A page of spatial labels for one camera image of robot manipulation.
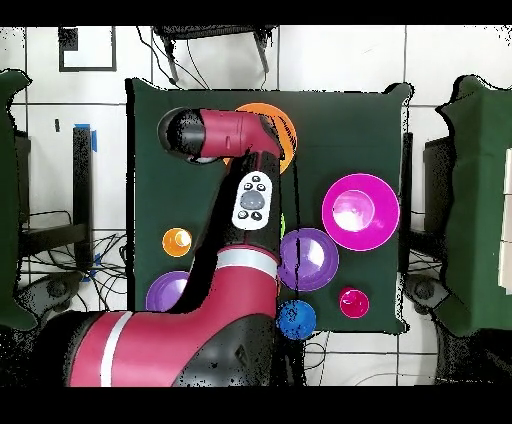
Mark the orange plastic cup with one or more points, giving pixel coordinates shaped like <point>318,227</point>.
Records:
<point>174,244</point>

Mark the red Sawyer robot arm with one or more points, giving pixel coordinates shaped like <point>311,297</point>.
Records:
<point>224,132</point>

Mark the dark green table cloth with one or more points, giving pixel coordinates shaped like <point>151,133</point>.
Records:
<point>352,132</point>

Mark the black office chair base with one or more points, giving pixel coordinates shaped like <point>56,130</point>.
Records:
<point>56,288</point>
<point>424,290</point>

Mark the black metal stand legs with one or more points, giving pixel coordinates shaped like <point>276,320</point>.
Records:
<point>208,31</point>

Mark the green cloth covered table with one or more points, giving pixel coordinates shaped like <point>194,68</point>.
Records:
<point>480,200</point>
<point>8,200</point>

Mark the red plastic cup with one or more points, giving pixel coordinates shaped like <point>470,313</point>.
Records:
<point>354,304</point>

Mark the large orange plastic bowl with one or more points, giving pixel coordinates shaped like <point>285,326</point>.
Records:
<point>288,136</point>

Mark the small blue plastic bowl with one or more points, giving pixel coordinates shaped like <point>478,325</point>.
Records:
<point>296,320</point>

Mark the purple plastic bowl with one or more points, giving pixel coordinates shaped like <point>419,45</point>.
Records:
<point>312,260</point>
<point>166,290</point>

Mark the large pink plastic bowl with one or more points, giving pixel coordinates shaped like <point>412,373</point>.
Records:
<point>360,212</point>

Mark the black metal floor stand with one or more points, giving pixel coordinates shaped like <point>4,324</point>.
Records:
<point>82,180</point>
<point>438,188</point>

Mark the blue tape strip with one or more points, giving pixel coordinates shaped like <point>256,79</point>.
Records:
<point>94,140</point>
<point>97,260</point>

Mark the black square frame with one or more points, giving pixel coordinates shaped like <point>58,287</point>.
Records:
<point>68,40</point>

